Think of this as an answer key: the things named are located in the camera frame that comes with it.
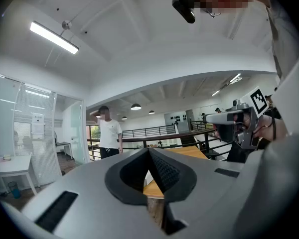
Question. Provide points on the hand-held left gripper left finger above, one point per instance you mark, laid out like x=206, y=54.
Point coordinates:
x=89, y=195

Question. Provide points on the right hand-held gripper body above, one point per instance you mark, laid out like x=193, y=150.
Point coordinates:
x=246, y=138

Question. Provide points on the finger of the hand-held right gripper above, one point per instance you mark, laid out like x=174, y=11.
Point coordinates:
x=215, y=118

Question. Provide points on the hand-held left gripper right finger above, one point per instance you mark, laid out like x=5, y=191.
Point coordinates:
x=204, y=180

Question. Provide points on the person's right hand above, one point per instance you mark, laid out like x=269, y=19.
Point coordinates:
x=266, y=128

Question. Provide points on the ceiling strip light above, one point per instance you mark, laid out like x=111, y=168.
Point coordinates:
x=235, y=78
x=215, y=93

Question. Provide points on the wooden table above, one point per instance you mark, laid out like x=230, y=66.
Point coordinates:
x=189, y=152

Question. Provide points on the black metal railing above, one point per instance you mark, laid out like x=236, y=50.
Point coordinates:
x=164, y=137

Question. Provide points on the white office desk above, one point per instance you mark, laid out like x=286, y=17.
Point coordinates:
x=64, y=144

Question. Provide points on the glass partition with blinds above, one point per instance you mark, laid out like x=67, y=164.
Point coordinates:
x=40, y=146

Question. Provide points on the blue waste bin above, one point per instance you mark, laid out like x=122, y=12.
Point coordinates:
x=14, y=190

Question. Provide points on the large black pendant lamp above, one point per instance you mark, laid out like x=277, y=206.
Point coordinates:
x=136, y=107

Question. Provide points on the white side table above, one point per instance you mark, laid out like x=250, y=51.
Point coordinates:
x=12, y=165

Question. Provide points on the white paper notice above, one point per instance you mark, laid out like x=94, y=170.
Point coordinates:
x=38, y=123

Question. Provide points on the small items on table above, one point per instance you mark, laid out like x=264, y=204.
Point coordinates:
x=6, y=157

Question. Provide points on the person's grey shirt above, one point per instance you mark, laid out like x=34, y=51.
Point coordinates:
x=284, y=34

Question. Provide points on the long ceiling tube light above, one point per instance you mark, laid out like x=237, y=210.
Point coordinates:
x=54, y=37

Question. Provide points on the grey wall board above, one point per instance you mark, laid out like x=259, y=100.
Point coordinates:
x=175, y=121

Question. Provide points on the black head camera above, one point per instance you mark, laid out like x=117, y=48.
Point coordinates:
x=183, y=5

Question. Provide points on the round ceiling mount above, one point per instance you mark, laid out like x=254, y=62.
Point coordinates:
x=66, y=24

